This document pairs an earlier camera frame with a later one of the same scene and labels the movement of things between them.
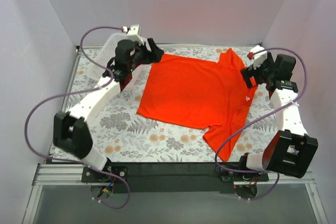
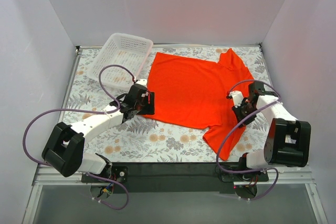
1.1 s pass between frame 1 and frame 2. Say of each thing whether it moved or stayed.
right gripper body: moved
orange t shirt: stayed
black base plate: stayed
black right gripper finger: moved
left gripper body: moved
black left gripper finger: moved
